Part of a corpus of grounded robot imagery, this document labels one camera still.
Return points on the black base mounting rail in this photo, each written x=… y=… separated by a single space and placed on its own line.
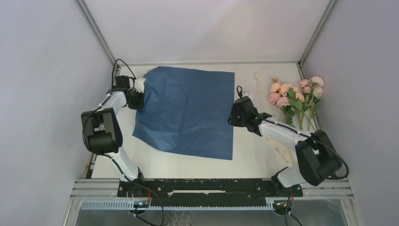
x=193 y=192

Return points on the pale pink fake flower stem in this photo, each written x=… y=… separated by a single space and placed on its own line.
x=316 y=84

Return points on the cream ribbon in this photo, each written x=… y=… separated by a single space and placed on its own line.
x=263 y=81

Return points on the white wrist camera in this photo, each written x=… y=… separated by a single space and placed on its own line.
x=139 y=85
x=247 y=94

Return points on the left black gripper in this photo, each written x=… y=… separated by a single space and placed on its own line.
x=140 y=106

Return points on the blue wrapping paper sheet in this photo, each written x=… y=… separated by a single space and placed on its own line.
x=186 y=112

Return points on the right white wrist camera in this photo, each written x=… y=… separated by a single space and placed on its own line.
x=247 y=94

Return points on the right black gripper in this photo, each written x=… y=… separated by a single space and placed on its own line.
x=232 y=119

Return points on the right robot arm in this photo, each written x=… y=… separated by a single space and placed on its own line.
x=316 y=157

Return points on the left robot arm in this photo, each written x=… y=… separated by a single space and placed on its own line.
x=101 y=132

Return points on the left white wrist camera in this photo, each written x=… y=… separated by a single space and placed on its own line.
x=139 y=85

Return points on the white cable duct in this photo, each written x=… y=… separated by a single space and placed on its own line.
x=141 y=205

